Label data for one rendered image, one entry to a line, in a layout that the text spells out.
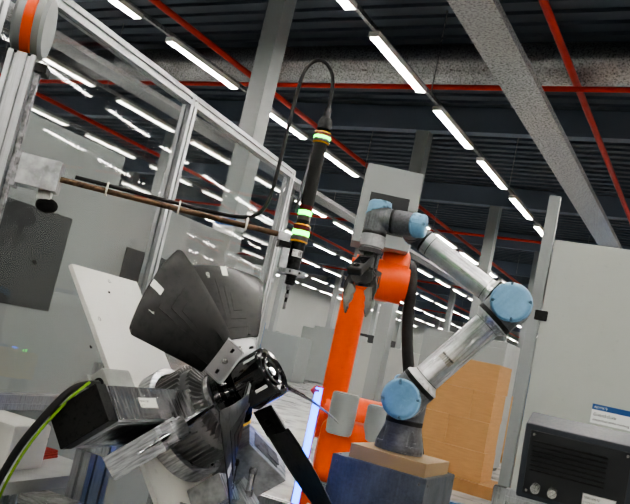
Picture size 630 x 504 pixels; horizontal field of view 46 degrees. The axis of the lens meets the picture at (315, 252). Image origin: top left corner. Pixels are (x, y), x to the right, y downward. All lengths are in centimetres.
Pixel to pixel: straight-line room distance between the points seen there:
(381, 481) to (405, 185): 374
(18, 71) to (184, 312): 67
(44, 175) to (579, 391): 243
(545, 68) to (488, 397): 427
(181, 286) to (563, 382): 219
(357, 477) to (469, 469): 740
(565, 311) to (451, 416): 639
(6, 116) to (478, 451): 837
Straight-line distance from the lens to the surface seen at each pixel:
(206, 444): 171
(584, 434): 194
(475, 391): 966
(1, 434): 194
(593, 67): 1021
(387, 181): 574
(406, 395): 219
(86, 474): 186
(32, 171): 179
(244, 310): 184
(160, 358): 192
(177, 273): 159
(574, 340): 345
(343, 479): 231
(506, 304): 218
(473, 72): 1062
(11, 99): 183
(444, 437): 974
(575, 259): 350
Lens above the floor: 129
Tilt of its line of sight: 7 degrees up
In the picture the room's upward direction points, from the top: 12 degrees clockwise
